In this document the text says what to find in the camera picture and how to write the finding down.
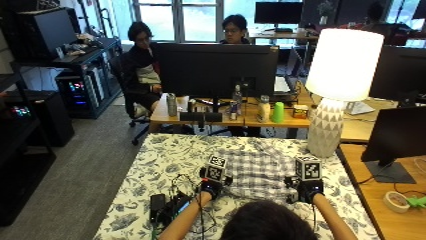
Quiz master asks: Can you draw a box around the person's left hand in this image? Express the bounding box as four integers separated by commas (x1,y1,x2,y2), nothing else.
197,166,234,201

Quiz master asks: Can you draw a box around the person's right hand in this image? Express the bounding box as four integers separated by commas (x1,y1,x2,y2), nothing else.
284,175,326,205

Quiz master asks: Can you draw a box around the blue white plaid shirt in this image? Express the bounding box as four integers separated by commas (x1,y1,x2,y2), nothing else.
216,138,307,203

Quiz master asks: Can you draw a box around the white marker cube on left glove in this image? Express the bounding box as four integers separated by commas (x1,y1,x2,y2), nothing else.
204,154,229,183

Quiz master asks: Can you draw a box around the white marker cube on glove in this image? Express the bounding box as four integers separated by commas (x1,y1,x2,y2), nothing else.
294,155,323,182
204,154,229,183

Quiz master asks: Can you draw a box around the white marker cube on right glove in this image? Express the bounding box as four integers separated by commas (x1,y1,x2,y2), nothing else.
294,155,323,182

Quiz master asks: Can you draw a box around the black electronic device pack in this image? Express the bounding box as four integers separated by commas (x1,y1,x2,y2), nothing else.
149,192,193,228

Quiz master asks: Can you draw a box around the blue floral white tablecloth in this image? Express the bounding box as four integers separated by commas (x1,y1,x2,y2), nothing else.
92,133,381,240

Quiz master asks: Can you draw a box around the the person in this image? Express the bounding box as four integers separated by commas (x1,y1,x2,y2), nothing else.
218,199,319,240

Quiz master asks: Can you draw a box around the black rectangular bar device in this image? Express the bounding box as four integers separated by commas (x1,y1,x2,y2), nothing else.
178,111,224,123

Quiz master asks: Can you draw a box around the blue drink can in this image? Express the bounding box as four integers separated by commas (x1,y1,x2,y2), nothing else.
228,100,240,121

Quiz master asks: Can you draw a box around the green plastic cup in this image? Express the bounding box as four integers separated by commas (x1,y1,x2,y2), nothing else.
270,101,286,124

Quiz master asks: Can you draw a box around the yellow small box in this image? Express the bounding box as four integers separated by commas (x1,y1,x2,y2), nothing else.
292,104,310,120

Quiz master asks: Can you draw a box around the white plastic bottle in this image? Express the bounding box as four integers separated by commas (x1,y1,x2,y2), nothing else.
257,94,272,124

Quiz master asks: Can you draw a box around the roll of beige tape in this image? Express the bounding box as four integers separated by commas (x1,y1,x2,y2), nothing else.
382,190,411,214

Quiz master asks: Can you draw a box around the black office chair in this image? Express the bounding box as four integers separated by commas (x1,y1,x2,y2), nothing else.
108,54,154,147

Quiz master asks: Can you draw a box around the clear plastic water bottle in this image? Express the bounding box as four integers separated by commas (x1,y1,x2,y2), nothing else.
232,84,244,114

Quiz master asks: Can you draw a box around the wooden side desk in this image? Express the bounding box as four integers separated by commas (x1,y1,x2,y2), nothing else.
337,143,426,240

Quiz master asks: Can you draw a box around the black monitor on stand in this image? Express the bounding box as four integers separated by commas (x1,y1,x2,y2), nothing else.
359,105,426,185

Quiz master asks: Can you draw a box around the green plastic tool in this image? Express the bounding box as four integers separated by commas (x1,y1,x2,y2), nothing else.
405,195,426,210

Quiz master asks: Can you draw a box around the open laptop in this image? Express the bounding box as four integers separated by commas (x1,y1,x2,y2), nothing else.
273,47,305,98

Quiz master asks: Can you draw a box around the large black monitor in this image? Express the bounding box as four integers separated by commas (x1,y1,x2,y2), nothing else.
153,42,280,108

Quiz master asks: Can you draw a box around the white table lamp patterned base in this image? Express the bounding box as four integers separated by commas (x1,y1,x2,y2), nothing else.
303,28,386,159

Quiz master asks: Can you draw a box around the black computer tower with lights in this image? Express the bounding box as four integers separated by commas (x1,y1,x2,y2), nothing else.
55,71,105,118

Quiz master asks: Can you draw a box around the black cabinet with lights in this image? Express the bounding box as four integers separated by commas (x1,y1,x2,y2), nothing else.
3,89,76,148

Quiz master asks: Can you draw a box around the black shelf rack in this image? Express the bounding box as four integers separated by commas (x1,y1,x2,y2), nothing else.
11,37,124,120

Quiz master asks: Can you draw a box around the black background monitor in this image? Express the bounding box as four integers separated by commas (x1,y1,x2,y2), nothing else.
253,1,305,33

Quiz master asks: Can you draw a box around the potted green plant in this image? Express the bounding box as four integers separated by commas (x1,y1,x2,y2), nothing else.
315,0,335,26

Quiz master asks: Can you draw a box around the large black box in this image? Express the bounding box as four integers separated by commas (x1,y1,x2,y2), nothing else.
8,6,83,62

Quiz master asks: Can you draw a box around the black cable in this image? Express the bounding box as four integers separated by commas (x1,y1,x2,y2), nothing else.
169,173,218,240

